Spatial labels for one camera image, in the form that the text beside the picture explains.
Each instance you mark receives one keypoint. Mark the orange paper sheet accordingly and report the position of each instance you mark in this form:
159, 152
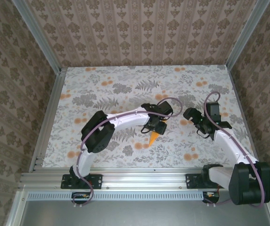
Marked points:
153, 139

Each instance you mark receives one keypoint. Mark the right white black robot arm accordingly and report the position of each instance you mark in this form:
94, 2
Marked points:
247, 186

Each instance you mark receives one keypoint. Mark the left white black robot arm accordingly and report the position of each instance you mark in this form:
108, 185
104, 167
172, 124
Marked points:
99, 134

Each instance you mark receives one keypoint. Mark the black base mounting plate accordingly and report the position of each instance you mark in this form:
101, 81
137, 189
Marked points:
190, 181
98, 181

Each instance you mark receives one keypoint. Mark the floral table cover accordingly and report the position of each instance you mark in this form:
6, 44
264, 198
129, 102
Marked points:
125, 77

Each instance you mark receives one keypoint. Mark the small black circuit board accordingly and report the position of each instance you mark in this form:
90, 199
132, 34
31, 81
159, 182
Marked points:
80, 196
211, 195

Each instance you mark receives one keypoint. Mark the grey metal panel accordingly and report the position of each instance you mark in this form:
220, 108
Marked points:
137, 214

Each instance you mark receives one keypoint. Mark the aluminium side rail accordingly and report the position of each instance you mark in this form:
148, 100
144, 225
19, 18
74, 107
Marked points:
52, 106
243, 113

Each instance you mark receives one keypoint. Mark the aluminium cross rail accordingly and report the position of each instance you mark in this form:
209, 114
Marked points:
144, 179

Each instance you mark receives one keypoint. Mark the aluminium frame post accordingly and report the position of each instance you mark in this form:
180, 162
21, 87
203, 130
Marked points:
245, 35
38, 37

